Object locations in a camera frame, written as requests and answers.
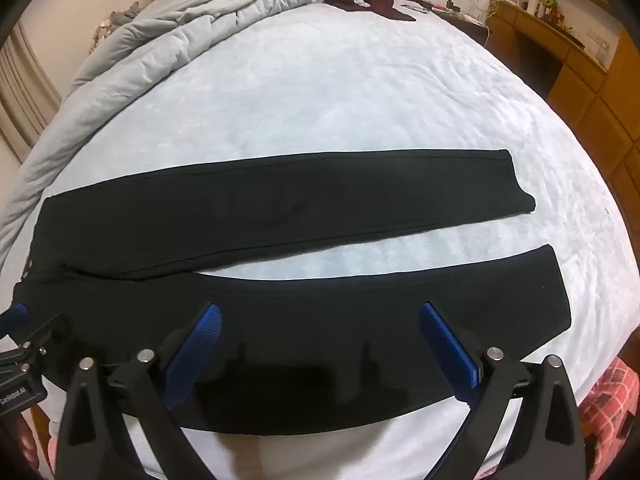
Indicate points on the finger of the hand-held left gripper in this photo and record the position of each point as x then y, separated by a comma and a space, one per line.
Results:
42, 331
14, 312

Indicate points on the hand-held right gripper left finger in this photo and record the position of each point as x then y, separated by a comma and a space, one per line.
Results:
200, 340

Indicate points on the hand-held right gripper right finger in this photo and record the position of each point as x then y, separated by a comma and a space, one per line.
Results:
450, 350

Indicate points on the black pants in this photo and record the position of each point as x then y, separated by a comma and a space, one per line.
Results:
300, 195

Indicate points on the person's pink clothing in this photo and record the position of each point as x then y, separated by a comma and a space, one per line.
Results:
615, 400

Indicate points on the beige curtain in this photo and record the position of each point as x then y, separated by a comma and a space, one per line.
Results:
25, 90

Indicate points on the bed with white sheet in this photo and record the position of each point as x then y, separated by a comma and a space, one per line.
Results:
350, 85

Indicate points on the wooden desk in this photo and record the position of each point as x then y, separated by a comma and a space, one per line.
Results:
590, 90

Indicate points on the floral pillow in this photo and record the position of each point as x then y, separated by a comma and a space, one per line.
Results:
102, 30

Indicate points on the grey duvet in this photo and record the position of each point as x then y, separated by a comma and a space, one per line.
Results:
200, 20

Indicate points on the green toy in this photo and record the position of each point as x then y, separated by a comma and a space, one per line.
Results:
552, 7

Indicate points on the white bottle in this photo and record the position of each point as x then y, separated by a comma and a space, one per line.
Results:
536, 2

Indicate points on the white wall outlet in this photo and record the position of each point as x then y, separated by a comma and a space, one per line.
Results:
598, 41

